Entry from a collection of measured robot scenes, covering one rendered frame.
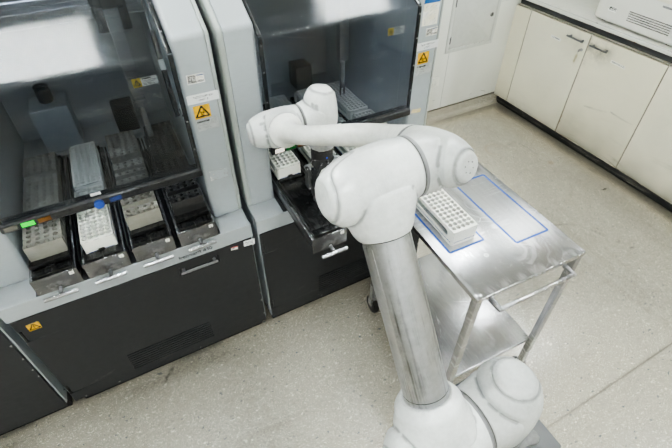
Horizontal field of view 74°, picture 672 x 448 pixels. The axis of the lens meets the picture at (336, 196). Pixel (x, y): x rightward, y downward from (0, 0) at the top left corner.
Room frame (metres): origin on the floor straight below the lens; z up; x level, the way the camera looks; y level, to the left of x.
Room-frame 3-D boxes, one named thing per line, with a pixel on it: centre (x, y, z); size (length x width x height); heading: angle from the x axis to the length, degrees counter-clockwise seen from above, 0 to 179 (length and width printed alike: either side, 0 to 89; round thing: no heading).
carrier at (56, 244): (0.97, 0.94, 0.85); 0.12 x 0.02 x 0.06; 118
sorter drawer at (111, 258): (1.25, 0.91, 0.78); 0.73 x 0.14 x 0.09; 28
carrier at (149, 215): (1.11, 0.67, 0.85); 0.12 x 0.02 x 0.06; 118
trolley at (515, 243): (1.15, -0.50, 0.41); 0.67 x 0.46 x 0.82; 26
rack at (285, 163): (1.52, 0.25, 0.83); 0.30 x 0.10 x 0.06; 28
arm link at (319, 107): (1.21, 0.06, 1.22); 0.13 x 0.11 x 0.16; 119
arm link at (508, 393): (0.47, -0.39, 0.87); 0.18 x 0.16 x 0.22; 119
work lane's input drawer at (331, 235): (1.36, 0.17, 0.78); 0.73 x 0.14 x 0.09; 28
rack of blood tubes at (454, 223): (1.16, -0.36, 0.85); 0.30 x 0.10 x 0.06; 25
